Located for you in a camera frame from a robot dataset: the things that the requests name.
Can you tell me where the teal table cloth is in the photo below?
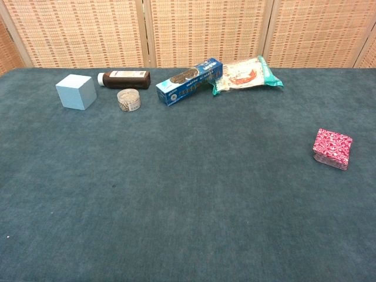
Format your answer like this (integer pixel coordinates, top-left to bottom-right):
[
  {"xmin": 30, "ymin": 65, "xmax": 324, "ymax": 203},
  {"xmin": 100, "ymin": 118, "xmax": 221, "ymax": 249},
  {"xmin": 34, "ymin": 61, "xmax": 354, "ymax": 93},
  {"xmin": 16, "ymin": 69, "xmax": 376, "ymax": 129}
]
[{"xmin": 0, "ymin": 68, "xmax": 376, "ymax": 282}]

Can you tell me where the blue cookie box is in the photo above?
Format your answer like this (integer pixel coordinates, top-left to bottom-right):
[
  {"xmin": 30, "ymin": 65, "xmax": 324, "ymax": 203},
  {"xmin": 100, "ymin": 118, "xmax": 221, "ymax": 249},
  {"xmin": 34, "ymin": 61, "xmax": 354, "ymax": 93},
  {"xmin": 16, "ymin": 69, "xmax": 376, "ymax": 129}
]
[{"xmin": 155, "ymin": 57, "xmax": 224, "ymax": 107}]

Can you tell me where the clear round plastic jar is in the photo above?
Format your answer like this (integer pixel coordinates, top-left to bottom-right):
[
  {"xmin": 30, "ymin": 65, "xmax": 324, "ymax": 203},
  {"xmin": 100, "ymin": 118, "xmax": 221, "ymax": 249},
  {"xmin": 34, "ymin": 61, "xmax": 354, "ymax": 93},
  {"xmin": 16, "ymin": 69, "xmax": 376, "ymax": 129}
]
[{"xmin": 116, "ymin": 89, "xmax": 142, "ymax": 112}]

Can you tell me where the brown bottle white cap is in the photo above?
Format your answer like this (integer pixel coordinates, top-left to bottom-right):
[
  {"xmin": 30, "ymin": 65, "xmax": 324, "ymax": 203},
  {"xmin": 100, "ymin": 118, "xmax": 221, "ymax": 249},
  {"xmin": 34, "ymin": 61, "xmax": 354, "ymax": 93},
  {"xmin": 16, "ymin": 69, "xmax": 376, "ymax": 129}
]
[{"xmin": 97, "ymin": 70, "xmax": 152, "ymax": 90}]

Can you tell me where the green white snack bag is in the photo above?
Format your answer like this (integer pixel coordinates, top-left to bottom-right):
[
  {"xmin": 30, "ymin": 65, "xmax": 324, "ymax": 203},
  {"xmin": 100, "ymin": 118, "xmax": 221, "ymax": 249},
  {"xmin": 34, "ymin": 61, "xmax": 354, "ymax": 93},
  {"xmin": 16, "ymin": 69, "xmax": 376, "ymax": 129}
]
[{"xmin": 209, "ymin": 55, "xmax": 284, "ymax": 96}]

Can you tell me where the woven bamboo screen panel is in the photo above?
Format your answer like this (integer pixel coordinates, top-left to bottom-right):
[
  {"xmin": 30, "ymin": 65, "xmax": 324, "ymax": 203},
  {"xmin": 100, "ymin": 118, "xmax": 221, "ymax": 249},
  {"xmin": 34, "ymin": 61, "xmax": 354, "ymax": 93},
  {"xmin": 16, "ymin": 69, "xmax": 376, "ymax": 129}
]
[
  {"xmin": 354, "ymin": 31, "xmax": 376, "ymax": 69},
  {"xmin": 143, "ymin": 0, "xmax": 276, "ymax": 69},
  {"xmin": 0, "ymin": 17, "xmax": 26, "ymax": 76},
  {"xmin": 0, "ymin": 0, "xmax": 149, "ymax": 69},
  {"xmin": 263, "ymin": 0, "xmax": 376, "ymax": 69}
]

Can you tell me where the light blue cube block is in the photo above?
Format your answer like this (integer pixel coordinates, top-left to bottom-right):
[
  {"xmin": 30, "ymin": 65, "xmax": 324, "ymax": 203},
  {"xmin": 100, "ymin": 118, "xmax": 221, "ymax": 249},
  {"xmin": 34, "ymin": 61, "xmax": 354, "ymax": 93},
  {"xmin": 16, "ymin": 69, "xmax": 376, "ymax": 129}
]
[{"xmin": 55, "ymin": 73, "xmax": 98, "ymax": 111}]

